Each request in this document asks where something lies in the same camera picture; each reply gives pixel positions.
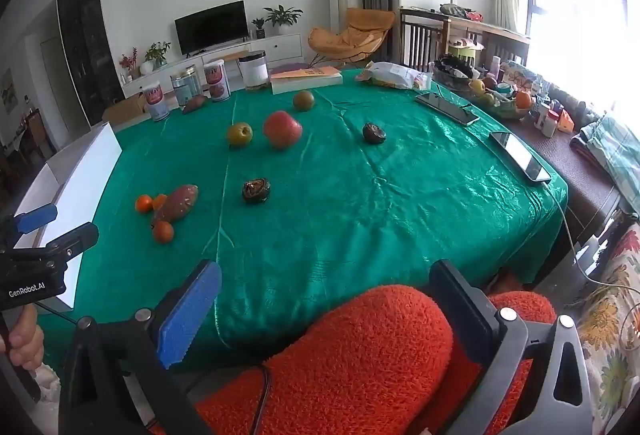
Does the kiwi fruit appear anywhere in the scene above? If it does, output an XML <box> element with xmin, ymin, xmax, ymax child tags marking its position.
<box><xmin>227</xmin><ymin>122</ymin><xmax>254</xmax><ymax>148</ymax></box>

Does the wooden railed crib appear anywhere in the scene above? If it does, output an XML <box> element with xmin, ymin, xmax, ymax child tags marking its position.
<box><xmin>400</xmin><ymin>7</ymin><xmax>531</xmax><ymax>68</ymax></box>

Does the striped folded cloth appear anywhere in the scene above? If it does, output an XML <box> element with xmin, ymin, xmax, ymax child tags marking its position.
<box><xmin>570</xmin><ymin>112</ymin><xmax>640</xmax><ymax>196</ymax></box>

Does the black television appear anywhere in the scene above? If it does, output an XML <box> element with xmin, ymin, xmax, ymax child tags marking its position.
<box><xmin>174</xmin><ymin>0</ymin><xmax>249</xmax><ymax>56</ymax></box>

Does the teal and gold tin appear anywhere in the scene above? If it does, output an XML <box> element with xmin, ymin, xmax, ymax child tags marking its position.
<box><xmin>170</xmin><ymin>65</ymin><xmax>203</xmax><ymax>108</ymax></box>

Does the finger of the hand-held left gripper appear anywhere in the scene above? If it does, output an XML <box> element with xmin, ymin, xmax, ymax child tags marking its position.
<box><xmin>44</xmin><ymin>222</ymin><xmax>100</xmax><ymax>262</ymax></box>
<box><xmin>14</xmin><ymin>203</ymin><xmax>58</xmax><ymax>234</ymax></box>

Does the black cable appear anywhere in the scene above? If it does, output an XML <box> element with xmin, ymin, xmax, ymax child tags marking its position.
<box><xmin>247</xmin><ymin>362</ymin><xmax>273</xmax><ymax>435</ymax></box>

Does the large green potted plant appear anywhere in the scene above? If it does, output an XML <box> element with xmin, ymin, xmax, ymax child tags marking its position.
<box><xmin>263</xmin><ymin>5</ymin><xmax>304</xmax><ymax>36</ymax></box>

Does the white charging cable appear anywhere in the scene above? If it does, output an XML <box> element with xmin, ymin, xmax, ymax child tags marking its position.
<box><xmin>542</xmin><ymin>182</ymin><xmax>640</xmax><ymax>288</ymax></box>

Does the framed wall painting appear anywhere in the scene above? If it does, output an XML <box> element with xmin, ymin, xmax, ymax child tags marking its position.
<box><xmin>1</xmin><ymin>67</ymin><xmax>18</xmax><ymax>113</ymax></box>

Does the black smartphone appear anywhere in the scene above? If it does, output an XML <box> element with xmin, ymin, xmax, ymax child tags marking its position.
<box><xmin>489</xmin><ymin>131</ymin><xmax>552</xmax><ymax>183</ymax></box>

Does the person's left hand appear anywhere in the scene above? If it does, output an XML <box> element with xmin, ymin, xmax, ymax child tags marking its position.
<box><xmin>0</xmin><ymin>304</ymin><xmax>46</xmax><ymax>372</ymax></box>

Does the white television cabinet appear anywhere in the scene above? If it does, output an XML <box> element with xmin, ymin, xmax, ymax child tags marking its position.
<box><xmin>120</xmin><ymin>33</ymin><xmax>304</xmax><ymax>98</ymax></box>

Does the orange and white book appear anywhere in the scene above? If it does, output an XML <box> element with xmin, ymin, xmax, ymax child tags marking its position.
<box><xmin>270</xmin><ymin>66</ymin><xmax>344</xmax><ymax>95</ymax></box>

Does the black bag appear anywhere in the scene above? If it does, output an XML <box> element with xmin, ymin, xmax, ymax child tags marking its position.
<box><xmin>432</xmin><ymin>55</ymin><xmax>483</xmax><ymax>90</ymax></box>

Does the green plant in white pot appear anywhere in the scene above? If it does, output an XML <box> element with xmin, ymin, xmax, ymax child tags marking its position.
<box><xmin>140</xmin><ymin>41</ymin><xmax>172</xmax><ymax>74</ymax></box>

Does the brown cardboard box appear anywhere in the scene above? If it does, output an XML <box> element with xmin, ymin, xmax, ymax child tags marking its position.
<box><xmin>102</xmin><ymin>95</ymin><xmax>151</xmax><ymax>126</ymax></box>

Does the green tablecloth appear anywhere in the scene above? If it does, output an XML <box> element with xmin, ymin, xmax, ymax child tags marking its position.
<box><xmin>37</xmin><ymin>67</ymin><xmax>569</xmax><ymax>356</ymax></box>

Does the dark glass bookcase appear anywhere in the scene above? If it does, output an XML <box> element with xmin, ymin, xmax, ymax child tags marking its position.
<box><xmin>56</xmin><ymin>0</ymin><xmax>125</xmax><ymax>126</ymax></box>

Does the floral sofa cover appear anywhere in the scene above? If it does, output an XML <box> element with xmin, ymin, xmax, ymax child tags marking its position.
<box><xmin>575</xmin><ymin>222</ymin><xmax>640</xmax><ymax>435</ymax></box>

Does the red apple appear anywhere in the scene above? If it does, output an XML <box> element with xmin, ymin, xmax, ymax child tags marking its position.
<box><xmin>263</xmin><ymin>110</ymin><xmax>304</xmax><ymax>150</ymax></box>

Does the orange lounge chair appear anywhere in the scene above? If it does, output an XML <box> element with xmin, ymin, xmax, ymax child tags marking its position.
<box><xmin>307</xmin><ymin>7</ymin><xmax>397</xmax><ymax>68</ymax></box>

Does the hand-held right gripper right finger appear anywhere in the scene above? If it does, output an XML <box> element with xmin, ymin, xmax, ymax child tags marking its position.
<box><xmin>429</xmin><ymin>259</ymin><xmax>596</xmax><ymax>435</ymax></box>

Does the green plastic stool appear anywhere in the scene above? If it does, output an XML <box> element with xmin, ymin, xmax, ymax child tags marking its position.
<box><xmin>447</xmin><ymin>37</ymin><xmax>486</xmax><ymax>66</ymax></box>

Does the white cardboard box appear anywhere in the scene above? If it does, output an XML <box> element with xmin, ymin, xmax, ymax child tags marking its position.
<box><xmin>12</xmin><ymin>122</ymin><xmax>123</xmax><ymax>311</ymax></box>

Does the basket of mixed fruit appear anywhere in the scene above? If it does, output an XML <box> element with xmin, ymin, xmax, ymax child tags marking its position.
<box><xmin>467</xmin><ymin>75</ymin><xmax>534</xmax><ymax>119</ymax></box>

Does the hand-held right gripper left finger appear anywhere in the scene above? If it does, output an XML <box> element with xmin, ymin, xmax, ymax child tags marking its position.
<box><xmin>59</xmin><ymin>259</ymin><xmax>223</xmax><ymax>435</ymax></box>

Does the white plastic snack bag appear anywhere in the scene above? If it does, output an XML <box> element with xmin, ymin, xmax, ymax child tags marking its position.
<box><xmin>356</xmin><ymin>61</ymin><xmax>433</xmax><ymax>90</ymax></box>

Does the smartphone far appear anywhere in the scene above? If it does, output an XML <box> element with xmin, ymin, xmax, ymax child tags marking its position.
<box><xmin>415</xmin><ymin>92</ymin><xmax>481</xmax><ymax>126</ymax></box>

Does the large sweet potato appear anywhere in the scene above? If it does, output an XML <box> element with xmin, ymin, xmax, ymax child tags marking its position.
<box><xmin>151</xmin><ymin>184</ymin><xmax>199</xmax><ymax>228</ymax></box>

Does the red flower arrangement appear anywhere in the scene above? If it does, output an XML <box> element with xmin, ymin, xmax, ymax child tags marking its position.
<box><xmin>118</xmin><ymin>47</ymin><xmax>140</xmax><ymax>83</ymax></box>

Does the white and red tin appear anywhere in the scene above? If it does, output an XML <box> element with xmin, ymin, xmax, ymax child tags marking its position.
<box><xmin>202</xmin><ymin>59</ymin><xmax>232</xmax><ymax>103</ymax></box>

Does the wooden dining chair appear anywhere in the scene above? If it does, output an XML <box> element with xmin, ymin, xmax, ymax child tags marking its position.
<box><xmin>20</xmin><ymin>107</ymin><xmax>56</xmax><ymax>160</ymax></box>

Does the dark wrinkled fruit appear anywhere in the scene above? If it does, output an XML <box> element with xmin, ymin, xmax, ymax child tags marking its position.
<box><xmin>362</xmin><ymin>122</ymin><xmax>387</xmax><ymax>145</ymax></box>
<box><xmin>242</xmin><ymin>178</ymin><xmax>272</xmax><ymax>204</ymax></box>

